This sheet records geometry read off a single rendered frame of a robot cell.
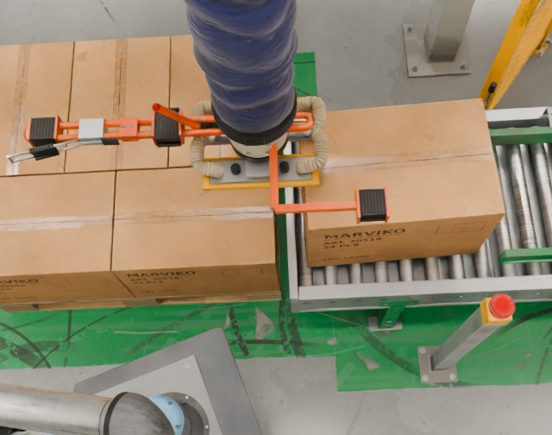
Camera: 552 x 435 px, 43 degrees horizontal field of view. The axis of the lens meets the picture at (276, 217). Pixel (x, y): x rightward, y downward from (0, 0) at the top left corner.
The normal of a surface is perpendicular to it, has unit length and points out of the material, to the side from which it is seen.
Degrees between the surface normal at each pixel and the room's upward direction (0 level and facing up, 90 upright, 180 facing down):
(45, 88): 0
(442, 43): 90
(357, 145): 0
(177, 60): 0
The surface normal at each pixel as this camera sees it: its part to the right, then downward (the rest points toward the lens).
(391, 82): -0.04, -0.35
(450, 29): 0.04, 0.93
